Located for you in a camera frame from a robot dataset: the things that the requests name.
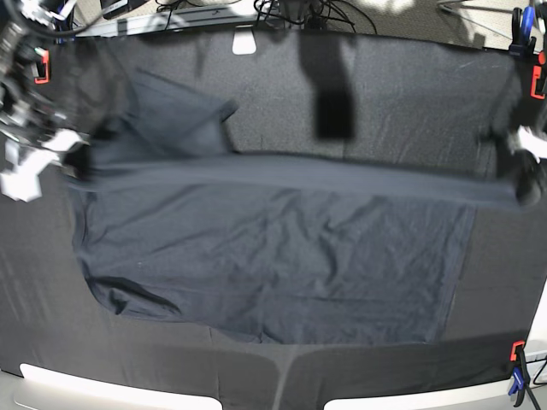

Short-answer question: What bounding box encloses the blue orange clamp bottom right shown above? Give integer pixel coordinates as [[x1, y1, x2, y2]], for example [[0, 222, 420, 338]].
[[508, 340, 541, 410]]

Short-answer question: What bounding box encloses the red clamp left edge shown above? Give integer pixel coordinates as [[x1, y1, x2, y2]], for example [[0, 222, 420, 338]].
[[32, 47, 50, 85]]

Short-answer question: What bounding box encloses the red clamp right edge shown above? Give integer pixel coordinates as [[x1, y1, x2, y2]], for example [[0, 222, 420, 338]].
[[530, 51, 546, 100]]

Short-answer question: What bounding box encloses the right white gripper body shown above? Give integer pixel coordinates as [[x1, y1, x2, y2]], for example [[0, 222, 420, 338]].
[[1, 129, 85, 202]]

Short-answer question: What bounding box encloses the blue clamp top right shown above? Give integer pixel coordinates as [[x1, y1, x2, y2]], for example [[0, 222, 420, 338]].
[[509, 6, 537, 58]]

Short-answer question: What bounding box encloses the black cable bundle top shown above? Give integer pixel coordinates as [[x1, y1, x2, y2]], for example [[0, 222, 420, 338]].
[[251, 0, 379, 35]]

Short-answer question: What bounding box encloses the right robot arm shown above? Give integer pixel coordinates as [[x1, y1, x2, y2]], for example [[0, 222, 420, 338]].
[[1, 1, 92, 202]]

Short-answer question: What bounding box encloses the red clamp edge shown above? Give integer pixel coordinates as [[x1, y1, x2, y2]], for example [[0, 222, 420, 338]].
[[530, 51, 546, 100], [32, 47, 50, 85]]

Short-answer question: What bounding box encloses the dark navy t-shirt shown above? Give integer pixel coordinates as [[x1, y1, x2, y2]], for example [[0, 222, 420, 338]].
[[70, 71, 518, 345]]

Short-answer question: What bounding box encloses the white tag on cloth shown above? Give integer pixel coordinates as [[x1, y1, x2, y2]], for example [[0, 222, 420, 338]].
[[232, 26, 257, 56]]

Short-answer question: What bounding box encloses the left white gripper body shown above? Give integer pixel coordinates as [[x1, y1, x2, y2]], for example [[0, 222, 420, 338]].
[[510, 126, 547, 162]]

